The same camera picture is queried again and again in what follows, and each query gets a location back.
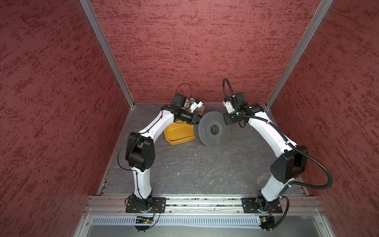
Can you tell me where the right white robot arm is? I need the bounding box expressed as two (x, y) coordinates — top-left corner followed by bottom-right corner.
(223, 101), (307, 213)

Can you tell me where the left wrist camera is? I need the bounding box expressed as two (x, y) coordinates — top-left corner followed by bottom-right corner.
(171, 94), (187, 110)

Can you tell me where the right aluminium corner post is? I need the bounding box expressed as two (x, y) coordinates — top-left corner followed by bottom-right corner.
(265, 0), (333, 110)

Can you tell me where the left aluminium corner post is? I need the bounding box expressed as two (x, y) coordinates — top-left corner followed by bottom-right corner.
(80, 0), (135, 109)

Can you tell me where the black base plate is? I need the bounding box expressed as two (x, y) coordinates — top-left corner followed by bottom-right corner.
(125, 197), (167, 214)
(241, 197), (283, 214)

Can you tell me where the black corrugated conduit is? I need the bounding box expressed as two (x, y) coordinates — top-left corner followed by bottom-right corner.
(221, 77), (334, 191)

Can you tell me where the dark grey cable spool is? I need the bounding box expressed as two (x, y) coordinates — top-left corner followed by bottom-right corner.
(193, 111), (231, 149)

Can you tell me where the yellow plastic tray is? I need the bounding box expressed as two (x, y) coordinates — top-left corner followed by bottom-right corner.
(164, 122), (195, 146)

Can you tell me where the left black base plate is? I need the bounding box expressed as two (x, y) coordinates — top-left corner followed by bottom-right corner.
(125, 197), (167, 214)

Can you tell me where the aluminium corner post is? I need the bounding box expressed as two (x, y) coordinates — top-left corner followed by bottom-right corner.
(265, 0), (333, 110)
(80, 0), (135, 109)

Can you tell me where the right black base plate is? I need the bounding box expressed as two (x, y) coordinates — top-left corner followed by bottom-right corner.
(241, 197), (283, 214)

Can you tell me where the aluminium mounting rail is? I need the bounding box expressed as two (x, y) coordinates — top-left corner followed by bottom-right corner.
(84, 195), (325, 217)

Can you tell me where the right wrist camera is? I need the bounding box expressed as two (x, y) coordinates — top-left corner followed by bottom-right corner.
(223, 92), (248, 114)

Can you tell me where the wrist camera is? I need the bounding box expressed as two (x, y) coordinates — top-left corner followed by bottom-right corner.
(223, 92), (248, 114)
(171, 94), (187, 110)

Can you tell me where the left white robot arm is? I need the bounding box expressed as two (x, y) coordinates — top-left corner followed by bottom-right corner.
(121, 99), (203, 212)

